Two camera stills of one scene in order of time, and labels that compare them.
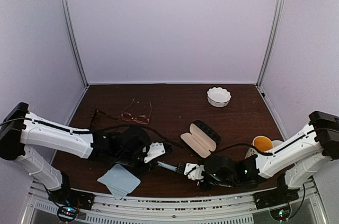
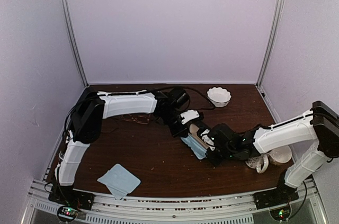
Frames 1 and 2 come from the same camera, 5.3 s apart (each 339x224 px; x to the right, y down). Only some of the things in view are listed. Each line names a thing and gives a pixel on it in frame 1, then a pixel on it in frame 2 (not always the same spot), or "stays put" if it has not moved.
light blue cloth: x=167 y=166 -> x=199 y=151
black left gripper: x=139 y=171 -> x=178 y=132
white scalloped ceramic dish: x=218 y=97 stays put
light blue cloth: x=119 y=181 stays put
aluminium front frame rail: x=240 y=209 stays put
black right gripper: x=202 y=186 -> x=215 y=161
